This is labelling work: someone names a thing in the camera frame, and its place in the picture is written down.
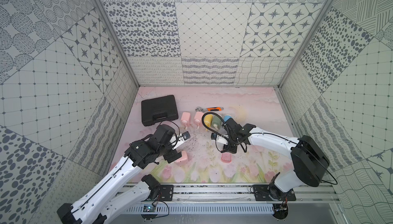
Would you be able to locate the orange handled adjustable wrench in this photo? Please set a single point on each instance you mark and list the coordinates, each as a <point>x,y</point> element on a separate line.
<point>209,109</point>

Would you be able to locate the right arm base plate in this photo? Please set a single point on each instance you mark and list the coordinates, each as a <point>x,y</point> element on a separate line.
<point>263,193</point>

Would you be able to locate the pink floral table mat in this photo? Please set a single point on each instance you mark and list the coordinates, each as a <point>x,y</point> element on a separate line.
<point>258,106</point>

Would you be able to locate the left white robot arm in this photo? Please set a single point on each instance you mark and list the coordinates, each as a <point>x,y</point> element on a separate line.
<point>101,205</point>

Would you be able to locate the aluminium mounting rail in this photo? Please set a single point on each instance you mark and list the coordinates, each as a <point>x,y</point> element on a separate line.
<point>231,193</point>

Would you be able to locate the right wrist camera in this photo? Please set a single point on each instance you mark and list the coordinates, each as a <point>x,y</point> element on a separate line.
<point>219,139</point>

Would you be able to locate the black plastic tool case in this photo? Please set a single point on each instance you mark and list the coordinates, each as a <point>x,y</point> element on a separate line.
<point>158,110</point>

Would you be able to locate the blue pencil sharpener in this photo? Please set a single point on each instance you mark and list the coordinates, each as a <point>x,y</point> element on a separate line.
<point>227,117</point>

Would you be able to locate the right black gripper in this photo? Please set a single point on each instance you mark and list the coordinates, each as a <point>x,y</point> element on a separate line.
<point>226,148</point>

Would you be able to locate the pink transparent tray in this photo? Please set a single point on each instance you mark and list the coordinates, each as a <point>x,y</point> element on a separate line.
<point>226,157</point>

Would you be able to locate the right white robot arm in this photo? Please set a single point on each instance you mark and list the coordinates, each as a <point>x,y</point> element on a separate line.
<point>309,161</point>

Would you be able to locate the pink pencil sharpener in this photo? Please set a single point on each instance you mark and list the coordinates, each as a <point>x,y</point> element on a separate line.
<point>185,119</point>
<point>198,119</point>
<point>183,159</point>

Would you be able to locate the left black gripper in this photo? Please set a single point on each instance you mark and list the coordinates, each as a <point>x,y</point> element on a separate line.
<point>173,155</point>

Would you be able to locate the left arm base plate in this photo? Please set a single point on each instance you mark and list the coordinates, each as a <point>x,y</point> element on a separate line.
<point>163,193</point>

